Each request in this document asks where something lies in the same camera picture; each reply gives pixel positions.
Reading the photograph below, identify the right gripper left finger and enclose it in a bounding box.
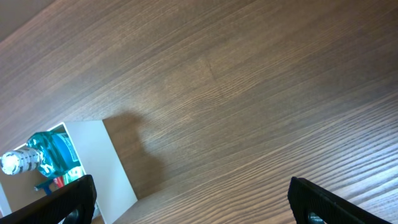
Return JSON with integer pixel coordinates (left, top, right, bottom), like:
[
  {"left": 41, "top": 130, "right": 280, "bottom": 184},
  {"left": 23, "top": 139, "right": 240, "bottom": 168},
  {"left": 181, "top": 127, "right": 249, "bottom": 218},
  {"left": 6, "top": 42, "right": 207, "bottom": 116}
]
[{"left": 1, "top": 175, "right": 97, "bottom": 224}]

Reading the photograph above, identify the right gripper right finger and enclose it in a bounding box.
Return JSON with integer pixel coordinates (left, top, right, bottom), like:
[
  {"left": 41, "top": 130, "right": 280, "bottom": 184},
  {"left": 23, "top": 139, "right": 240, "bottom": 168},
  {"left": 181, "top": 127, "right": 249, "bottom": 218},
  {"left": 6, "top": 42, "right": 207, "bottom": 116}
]
[{"left": 287, "top": 177, "right": 388, "bottom": 224}]

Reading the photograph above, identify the red teal toothpaste tube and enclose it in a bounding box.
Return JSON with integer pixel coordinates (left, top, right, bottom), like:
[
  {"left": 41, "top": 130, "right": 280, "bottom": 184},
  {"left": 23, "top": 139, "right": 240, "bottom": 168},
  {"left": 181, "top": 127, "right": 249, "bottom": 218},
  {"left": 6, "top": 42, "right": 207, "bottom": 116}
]
[{"left": 53, "top": 177, "right": 65, "bottom": 189}]

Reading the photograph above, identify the green Dettol soap bar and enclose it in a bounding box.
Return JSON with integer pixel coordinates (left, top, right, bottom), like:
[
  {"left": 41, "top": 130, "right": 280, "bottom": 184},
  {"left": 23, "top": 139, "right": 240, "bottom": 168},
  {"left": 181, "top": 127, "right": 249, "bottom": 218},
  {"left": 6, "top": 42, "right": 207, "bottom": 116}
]
[{"left": 62, "top": 166, "right": 85, "bottom": 185}]

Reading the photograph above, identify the blue disposable razor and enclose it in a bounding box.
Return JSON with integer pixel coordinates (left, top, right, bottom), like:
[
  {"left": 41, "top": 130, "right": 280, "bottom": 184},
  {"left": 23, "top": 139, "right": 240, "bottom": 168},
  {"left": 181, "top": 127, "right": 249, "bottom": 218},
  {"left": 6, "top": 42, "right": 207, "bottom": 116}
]
[{"left": 34, "top": 179, "right": 53, "bottom": 195}]

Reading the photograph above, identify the blue mouthwash bottle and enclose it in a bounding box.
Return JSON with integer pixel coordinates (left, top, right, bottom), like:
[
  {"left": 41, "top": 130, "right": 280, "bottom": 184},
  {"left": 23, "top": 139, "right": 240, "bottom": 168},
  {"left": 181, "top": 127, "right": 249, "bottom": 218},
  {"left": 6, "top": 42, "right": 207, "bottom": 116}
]
[{"left": 1, "top": 131, "right": 80, "bottom": 179}]

